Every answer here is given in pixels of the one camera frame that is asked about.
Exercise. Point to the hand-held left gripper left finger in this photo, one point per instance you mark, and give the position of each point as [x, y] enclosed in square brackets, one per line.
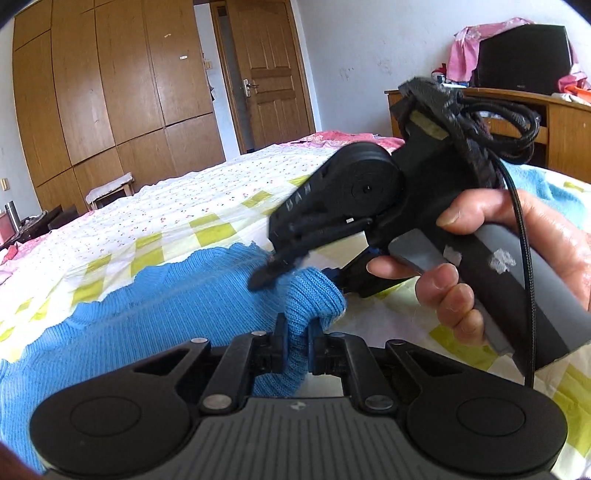
[279, 328]

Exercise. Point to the wooden door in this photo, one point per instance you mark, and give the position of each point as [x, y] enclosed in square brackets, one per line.
[272, 92]

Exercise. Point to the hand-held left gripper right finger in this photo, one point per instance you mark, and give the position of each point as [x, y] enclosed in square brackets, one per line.
[314, 334]

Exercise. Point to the pink cloth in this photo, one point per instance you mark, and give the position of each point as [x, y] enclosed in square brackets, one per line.
[466, 46]

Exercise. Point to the white floral bedsheet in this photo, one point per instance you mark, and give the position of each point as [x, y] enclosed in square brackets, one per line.
[161, 203]

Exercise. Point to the wooden stool with white cloth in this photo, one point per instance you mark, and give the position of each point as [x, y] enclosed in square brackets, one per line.
[108, 184]

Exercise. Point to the wooden desk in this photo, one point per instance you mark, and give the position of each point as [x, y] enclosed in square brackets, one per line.
[568, 129]

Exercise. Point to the blue knit sweater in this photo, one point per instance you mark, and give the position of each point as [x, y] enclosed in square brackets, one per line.
[161, 304]

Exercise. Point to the metal thermos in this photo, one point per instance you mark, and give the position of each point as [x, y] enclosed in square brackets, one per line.
[11, 214]

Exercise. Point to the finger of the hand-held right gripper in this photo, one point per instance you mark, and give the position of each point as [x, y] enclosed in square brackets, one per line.
[355, 277]
[295, 203]

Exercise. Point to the pink box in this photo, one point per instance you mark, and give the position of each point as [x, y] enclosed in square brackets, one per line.
[5, 230]

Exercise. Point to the floral patchwork bed sheet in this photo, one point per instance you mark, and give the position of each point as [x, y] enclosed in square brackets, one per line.
[397, 325]

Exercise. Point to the black television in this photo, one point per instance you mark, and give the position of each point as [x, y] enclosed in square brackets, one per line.
[521, 55]

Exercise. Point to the pink embroidered blanket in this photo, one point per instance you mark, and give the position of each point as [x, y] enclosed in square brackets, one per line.
[332, 136]

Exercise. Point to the teal fuzzy cloth white spots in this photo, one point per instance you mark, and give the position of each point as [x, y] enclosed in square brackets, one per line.
[540, 182]

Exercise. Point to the person's right hand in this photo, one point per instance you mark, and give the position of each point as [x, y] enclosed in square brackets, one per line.
[554, 235]

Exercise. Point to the dark nightstand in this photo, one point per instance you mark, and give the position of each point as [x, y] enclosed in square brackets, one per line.
[46, 224]

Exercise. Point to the wooden wardrobe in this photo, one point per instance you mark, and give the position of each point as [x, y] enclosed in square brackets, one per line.
[115, 92]

